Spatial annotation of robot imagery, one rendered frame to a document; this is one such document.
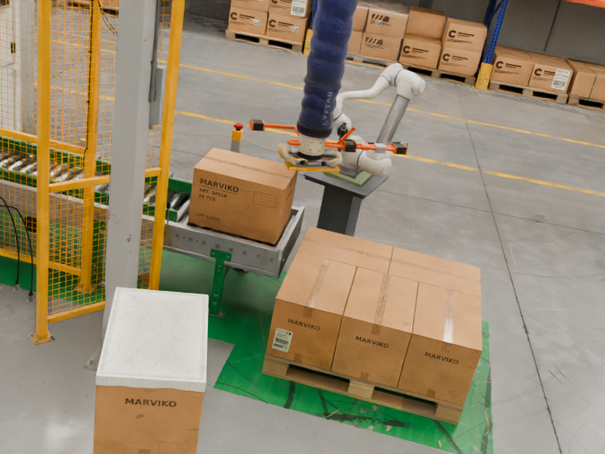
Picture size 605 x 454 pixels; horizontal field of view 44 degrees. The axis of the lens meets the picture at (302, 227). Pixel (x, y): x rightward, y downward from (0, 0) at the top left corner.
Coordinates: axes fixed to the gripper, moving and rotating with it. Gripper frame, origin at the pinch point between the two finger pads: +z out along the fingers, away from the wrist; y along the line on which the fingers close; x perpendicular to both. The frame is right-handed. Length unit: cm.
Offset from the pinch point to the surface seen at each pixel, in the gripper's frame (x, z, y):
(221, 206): 67, 30, 49
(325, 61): 19, 26, -55
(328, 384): -20, 96, 119
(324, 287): -7, 74, 67
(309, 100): 24.0, 24.0, -29.6
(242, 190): 55, 31, 34
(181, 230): 89, 44, 64
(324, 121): 12.6, 23.7, -18.5
